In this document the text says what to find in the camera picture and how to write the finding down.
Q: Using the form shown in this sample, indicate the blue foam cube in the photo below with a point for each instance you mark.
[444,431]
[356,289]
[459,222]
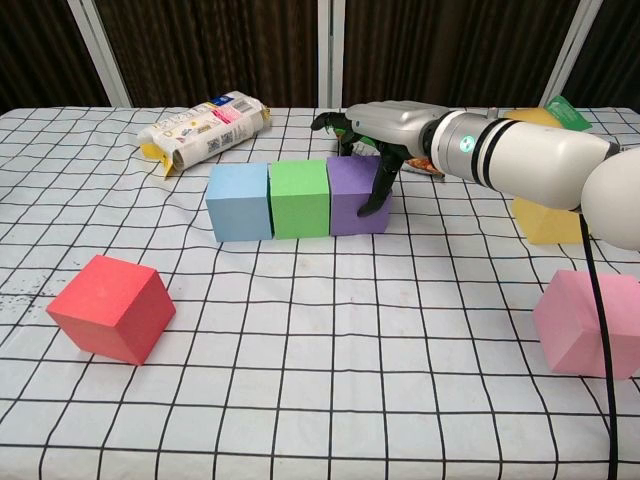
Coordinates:
[237,210]

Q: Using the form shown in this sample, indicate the green snack bag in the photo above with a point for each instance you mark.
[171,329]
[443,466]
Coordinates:
[425,168]

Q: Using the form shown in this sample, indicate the white black checkered tablecloth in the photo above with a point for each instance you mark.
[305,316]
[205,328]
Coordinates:
[320,350]

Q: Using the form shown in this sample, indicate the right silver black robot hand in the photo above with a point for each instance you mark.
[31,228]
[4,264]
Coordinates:
[395,125]

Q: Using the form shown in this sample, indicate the green foam cube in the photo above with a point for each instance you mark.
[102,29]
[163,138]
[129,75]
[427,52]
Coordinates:
[300,210]

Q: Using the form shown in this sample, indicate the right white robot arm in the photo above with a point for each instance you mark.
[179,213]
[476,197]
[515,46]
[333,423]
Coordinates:
[540,155]

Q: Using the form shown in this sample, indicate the white cracker package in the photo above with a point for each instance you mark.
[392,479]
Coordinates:
[215,130]

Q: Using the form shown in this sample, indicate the red foam cube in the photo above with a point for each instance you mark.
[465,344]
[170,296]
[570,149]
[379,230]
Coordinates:
[105,310]

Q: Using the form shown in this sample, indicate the pink foam cube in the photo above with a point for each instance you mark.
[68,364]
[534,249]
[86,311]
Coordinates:
[565,325]

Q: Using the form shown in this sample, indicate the yellow foam cube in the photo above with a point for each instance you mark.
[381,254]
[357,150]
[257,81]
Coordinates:
[550,225]

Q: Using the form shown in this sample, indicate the purple foam cube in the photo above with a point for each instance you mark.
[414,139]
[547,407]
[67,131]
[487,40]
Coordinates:
[350,200]

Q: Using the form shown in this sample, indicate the small green packet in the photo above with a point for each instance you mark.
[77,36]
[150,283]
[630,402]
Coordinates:
[565,112]

